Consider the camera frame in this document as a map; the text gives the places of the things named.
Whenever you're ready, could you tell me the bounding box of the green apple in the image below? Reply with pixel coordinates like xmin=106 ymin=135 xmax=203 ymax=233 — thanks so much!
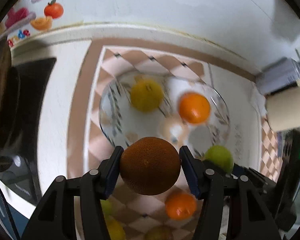
xmin=100 ymin=200 xmax=113 ymax=216
xmin=204 ymin=145 xmax=234 ymax=174

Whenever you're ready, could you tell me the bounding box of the large yellow pear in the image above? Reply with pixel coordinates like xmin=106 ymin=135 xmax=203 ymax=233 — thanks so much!
xmin=106 ymin=216 xmax=126 ymax=240

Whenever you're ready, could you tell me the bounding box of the orange tangerine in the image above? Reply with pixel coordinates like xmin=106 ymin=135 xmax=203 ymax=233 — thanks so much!
xmin=165 ymin=191 xmax=197 ymax=220

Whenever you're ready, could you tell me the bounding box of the brown-yellow mottled fruit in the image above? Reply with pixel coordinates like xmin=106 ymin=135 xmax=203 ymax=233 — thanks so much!
xmin=144 ymin=225 xmax=174 ymax=240

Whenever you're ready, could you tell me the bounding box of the dark brown-orange fruit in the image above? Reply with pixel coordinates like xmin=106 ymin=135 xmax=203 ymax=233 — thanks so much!
xmin=120 ymin=137 xmax=181 ymax=196

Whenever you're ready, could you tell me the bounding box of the bright orange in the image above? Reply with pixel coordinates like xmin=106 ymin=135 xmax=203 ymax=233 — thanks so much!
xmin=178 ymin=92 xmax=211 ymax=125

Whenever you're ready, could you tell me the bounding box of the yellow lemon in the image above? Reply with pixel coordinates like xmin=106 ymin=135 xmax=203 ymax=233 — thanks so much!
xmin=130 ymin=79 xmax=164 ymax=113

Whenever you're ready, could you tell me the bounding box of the checkered table mat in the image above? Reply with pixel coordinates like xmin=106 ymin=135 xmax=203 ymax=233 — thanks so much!
xmin=66 ymin=37 xmax=286 ymax=240

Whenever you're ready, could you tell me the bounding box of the patterned glass fruit plate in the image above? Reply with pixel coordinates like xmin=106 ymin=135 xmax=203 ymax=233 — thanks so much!
xmin=98 ymin=71 xmax=230 ymax=158

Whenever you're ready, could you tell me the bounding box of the cream utensil holder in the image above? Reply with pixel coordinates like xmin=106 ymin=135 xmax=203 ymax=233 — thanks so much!
xmin=266 ymin=86 xmax=300 ymax=132

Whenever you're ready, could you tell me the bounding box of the black induction cooktop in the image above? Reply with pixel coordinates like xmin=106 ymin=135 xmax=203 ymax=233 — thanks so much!
xmin=0 ymin=57 xmax=56 ymax=205

